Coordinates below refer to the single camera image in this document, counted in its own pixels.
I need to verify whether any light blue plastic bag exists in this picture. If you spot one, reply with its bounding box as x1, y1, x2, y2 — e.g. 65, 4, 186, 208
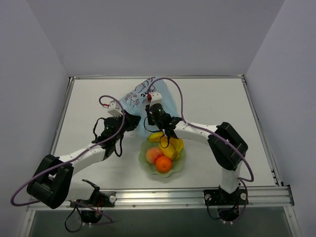
120, 78, 179, 137

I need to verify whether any yellow fake banana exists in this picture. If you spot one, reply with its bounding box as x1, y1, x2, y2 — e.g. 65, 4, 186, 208
148, 132, 184, 161

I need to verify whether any yellow fake lemon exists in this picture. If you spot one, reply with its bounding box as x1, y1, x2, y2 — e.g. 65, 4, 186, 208
158, 143, 178, 160

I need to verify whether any pink fake peach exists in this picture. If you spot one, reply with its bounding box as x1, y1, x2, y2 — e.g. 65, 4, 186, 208
146, 147, 163, 164

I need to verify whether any orange fake fruit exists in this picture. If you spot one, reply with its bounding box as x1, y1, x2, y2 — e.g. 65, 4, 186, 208
155, 156, 172, 173

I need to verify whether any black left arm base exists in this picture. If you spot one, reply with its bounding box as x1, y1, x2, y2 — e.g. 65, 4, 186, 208
64, 179, 117, 233

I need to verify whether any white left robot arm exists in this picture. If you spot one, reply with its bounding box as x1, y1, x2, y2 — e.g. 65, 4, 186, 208
27, 112, 141, 209

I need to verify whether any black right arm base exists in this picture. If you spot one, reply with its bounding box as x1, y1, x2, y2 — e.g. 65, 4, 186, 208
203, 187, 249, 225

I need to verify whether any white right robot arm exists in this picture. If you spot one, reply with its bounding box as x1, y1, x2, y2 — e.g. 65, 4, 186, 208
145, 103, 248, 204

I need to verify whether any green scalloped glass bowl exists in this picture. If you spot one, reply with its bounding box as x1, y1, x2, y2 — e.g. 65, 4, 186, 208
138, 132, 186, 178

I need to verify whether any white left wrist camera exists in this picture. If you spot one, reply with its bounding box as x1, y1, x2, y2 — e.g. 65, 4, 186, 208
102, 101, 123, 118

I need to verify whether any aluminium front rail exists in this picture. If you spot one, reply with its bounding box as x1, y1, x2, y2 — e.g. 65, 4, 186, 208
26, 185, 295, 212

